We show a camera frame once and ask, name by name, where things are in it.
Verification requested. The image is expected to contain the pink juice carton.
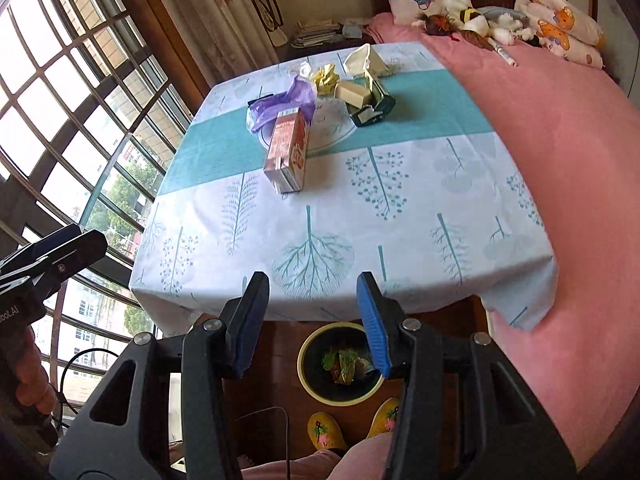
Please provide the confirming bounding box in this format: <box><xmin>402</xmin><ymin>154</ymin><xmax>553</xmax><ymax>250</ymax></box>
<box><xmin>264</xmin><ymin>107</ymin><xmax>308</xmax><ymax>194</ymax></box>

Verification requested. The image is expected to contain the dark green tea box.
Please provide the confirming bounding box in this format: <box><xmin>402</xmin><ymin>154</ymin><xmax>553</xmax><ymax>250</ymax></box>
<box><xmin>346</xmin><ymin>73</ymin><xmax>396</xmax><ymax>128</ymax></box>

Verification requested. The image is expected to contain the beige small box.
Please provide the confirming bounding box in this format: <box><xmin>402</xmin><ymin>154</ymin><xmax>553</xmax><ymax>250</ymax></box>
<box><xmin>334</xmin><ymin>80</ymin><xmax>372</xmax><ymax>110</ymax></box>

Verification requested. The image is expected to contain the purple plastic bag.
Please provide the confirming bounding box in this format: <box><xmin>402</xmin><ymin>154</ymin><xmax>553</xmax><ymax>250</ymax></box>
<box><xmin>245</xmin><ymin>76</ymin><xmax>317</xmax><ymax>133</ymax></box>

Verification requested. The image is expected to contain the yellow paper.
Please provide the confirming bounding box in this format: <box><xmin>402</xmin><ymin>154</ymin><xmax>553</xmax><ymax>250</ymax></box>
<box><xmin>310</xmin><ymin>63</ymin><xmax>340</xmax><ymax>96</ymax></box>

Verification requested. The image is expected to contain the white paper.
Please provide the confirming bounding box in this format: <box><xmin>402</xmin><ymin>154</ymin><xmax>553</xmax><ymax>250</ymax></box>
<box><xmin>343</xmin><ymin>44</ymin><xmax>393</xmax><ymax>78</ymax></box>

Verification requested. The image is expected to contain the green snack wrapper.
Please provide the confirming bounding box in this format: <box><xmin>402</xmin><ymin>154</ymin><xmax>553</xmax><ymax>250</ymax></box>
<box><xmin>322</xmin><ymin>349</ymin><xmax>375</xmax><ymax>385</ymax></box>

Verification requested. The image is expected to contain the yellow-rimmed black trash bin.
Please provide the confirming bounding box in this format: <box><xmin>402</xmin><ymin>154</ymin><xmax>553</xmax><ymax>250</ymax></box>
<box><xmin>296</xmin><ymin>322</ymin><xmax>384</xmax><ymax>408</ymax></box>

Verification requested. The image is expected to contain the person left hand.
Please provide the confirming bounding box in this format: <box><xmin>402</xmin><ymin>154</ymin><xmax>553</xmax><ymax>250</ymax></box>
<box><xmin>14</xmin><ymin>326</ymin><xmax>56</xmax><ymax>415</ymax></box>

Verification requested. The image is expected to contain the right yellow slipper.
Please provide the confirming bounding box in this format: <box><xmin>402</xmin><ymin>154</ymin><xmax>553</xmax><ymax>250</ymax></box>
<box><xmin>367</xmin><ymin>398</ymin><xmax>400</xmax><ymax>438</ymax></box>

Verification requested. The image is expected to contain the leaf-print blue tablecloth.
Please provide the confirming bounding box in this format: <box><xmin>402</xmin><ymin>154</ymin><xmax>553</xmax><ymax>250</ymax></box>
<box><xmin>129</xmin><ymin>42</ymin><xmax>558</xmax><ymax>334</ymax></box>

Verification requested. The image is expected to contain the pink bed cover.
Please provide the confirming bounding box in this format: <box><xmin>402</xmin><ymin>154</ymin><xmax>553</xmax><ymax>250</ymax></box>
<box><xmin>369</xmin><ymin>13</ymin><xmax>639</xmax><ymax>466</ymax></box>

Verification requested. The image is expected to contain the beige curtain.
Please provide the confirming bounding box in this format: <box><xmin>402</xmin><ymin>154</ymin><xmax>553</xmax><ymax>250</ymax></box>
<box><xmin>162</xmin><ymin>0</ymin><xmax>278</xmax><ymax>86</ymax></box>

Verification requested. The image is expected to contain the white marker pen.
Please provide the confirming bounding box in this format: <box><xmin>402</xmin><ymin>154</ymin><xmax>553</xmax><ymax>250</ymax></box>
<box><xmin>487</xmin><ymin>38</ymin><xmax>518</xmax><ymax>67</ymax></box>

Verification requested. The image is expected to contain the brown feathery toy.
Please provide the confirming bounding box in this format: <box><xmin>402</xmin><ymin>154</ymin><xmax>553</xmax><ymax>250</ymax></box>
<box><xmin>411</xmin><ymin>14</ymin><xmax>494</xmax><ymax>51</ymax></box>

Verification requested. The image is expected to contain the stack of books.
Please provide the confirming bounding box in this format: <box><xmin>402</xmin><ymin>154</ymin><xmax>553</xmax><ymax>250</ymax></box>
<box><xmin>290</xmin><ymin>20</ymin><xmax>343</xmax><ymax>49</ymax></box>

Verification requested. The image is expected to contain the pink bear blanket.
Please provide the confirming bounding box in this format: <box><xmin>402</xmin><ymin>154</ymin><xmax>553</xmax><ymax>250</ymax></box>
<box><xmin>514</xmin><ymin>0</ymin><xmax>605</xmax><ymax>70</ymax></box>

